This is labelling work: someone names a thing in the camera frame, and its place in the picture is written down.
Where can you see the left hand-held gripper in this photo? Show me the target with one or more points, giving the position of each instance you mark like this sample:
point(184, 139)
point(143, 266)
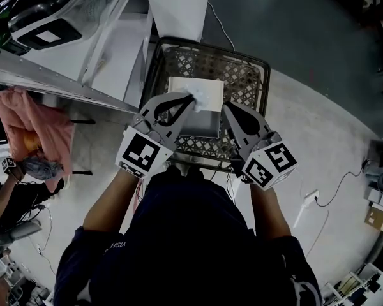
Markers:
point(143, 155)

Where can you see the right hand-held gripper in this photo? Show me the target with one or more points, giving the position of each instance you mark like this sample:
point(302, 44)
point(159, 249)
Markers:
point(271, 164)

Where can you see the white cardboard box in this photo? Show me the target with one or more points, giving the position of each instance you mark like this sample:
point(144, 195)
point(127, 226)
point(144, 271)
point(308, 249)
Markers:
point(212, 91)

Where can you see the person's right forearm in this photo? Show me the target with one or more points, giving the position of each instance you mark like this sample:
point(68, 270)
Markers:
point(268, 212)

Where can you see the person's left forearm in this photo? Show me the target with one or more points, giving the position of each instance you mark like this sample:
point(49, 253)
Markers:
point(111, 202)

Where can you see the brown cardboard box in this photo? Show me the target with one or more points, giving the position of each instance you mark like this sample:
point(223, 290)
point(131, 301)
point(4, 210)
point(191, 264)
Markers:
point(376, 217)

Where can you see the black lattice plastic crate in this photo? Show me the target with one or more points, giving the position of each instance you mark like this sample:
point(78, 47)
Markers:
point(210, 62)

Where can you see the white perforated shelf rack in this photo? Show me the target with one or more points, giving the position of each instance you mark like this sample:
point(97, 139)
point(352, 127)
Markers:
point(115, 59)

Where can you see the white power strip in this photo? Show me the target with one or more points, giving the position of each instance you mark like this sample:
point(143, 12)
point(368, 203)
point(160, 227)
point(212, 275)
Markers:
point(311, 196)

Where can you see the white square column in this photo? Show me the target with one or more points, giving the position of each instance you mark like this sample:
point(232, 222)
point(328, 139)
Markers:
point(178, 8)

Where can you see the pink quilted cloth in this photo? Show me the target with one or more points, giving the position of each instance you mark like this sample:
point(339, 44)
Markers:
point(51, 129)

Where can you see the person's dark navy shirt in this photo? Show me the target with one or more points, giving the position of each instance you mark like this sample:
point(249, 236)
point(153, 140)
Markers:
point(185, 250)

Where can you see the orange round object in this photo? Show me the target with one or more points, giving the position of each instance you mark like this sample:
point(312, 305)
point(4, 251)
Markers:
point(32, 141)

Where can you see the white low shelf unit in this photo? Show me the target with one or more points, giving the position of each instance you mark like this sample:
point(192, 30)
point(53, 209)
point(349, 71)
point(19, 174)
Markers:
point(354, 285)

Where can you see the white appliance with black frame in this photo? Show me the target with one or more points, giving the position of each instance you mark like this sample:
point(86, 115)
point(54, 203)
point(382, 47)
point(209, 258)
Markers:
point(46, 35)

